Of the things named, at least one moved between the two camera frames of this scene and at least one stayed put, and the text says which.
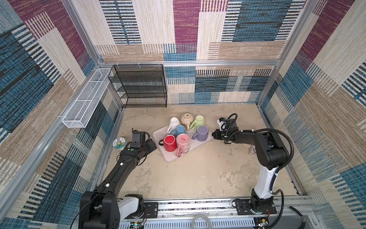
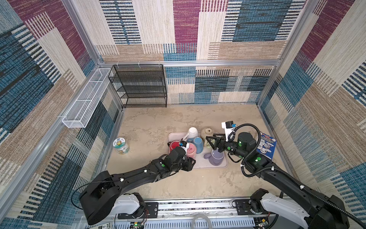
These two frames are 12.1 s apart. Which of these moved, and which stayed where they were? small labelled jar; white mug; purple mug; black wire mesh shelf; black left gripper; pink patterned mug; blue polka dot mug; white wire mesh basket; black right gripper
Moved: purple mug; black right gripper; blue polka dot mug; black left gripper; pink patterned mug; white mug
Stayed: small labelled jar; black wire mesh shelf; white wire mesh basket
